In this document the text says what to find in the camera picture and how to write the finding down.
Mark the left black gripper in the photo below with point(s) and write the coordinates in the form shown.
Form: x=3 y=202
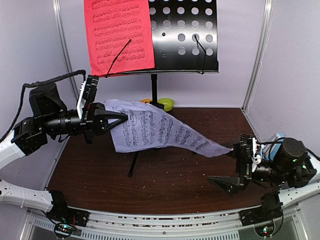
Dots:
x=94 y=120

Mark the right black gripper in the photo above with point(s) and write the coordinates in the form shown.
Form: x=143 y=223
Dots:
x=244 y=164

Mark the blue metronome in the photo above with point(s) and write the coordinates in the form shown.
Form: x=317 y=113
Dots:
x=270 y=150

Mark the white sheet music paper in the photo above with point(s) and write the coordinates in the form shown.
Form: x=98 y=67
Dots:
x=149 y=127

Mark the red sheet music paper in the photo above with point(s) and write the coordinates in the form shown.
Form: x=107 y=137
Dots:
x=119 y=36

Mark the black music stand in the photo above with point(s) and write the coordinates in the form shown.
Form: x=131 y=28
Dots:
x=185 y=39

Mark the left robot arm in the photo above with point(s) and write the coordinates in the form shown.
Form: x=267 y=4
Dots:
x=42 y=114

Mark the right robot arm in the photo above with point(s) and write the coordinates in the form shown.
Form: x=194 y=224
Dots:
x=283 y=160

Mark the white floral mug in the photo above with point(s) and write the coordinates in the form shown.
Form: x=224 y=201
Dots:
x=146 y=101

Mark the green bowl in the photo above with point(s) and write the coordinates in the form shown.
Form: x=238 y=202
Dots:
x=168 y=103

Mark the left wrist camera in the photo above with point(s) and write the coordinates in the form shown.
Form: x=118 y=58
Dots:
x=87 y=94

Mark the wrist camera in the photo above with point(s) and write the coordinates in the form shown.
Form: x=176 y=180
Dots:
x=250 y=149
x=87 y=94

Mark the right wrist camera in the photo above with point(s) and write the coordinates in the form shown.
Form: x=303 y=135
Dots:
x=250 y=149

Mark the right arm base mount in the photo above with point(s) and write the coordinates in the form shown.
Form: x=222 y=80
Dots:
x=265 y=224

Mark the front aluminium rail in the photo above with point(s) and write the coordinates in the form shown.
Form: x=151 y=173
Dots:
x=220 y=225

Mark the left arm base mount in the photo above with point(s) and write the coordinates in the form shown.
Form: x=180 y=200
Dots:
x=66 y=223

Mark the right aluminium frame post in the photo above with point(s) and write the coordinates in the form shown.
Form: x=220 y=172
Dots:
x=261 y=48

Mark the aluminium frame post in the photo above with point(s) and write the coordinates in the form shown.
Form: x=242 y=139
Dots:
x=57 y=11
x=261 y=48

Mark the left aluminium frame post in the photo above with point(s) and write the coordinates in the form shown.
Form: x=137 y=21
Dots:
x=57 y=11

